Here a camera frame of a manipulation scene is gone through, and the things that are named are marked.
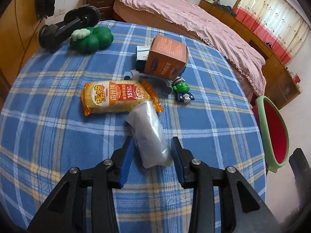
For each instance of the grey plastic holder piece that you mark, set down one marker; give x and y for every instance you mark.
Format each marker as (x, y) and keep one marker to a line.
(163, 84)

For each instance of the black dumbbell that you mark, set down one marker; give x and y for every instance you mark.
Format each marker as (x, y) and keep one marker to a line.
(52, 36)

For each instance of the blue plaid blanket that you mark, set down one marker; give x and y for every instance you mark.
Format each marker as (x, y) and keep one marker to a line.
(44, 131)

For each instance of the green clover plush toy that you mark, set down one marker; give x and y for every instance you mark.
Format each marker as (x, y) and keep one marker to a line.
(89, 40)

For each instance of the orange rice cracker snack bag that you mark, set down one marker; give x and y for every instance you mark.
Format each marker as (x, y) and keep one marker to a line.
(117, 96)

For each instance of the pink floral curtain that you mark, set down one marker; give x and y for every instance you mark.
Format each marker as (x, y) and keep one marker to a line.
(276, 22)

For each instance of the dark clothes pile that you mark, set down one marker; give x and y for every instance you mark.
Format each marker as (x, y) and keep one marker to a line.
(226, 8)

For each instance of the dark wooden nightstand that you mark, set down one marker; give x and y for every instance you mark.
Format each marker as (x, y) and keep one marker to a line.
(104, 6)

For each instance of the orange cardboard box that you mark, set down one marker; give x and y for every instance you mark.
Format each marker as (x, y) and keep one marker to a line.
(166, 58)

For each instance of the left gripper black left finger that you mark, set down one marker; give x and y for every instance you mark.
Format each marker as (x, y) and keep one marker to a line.
(64, 210)

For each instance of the white teal small box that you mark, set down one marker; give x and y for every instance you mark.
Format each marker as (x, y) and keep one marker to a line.
(142, 53)

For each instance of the wooden wardrobe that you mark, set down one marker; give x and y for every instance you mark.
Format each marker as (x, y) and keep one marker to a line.
(19, 40)

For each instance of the white plastic bag roll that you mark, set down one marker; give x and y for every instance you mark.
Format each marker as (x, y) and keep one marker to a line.
(149, 136)

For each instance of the green red trash bin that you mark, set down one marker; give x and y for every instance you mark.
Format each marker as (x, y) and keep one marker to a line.
(274, 133)

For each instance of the pink bed quilt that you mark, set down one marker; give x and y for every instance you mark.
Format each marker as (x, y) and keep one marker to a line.
(213, 32)

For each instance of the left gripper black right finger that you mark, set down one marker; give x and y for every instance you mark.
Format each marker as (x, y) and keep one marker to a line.
(241, 208)

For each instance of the green monster keychain figure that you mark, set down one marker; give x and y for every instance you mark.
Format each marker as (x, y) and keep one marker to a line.
(182, 90)

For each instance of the long wooden cabinet desk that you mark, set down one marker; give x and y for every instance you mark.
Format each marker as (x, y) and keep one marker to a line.
(280, 88)

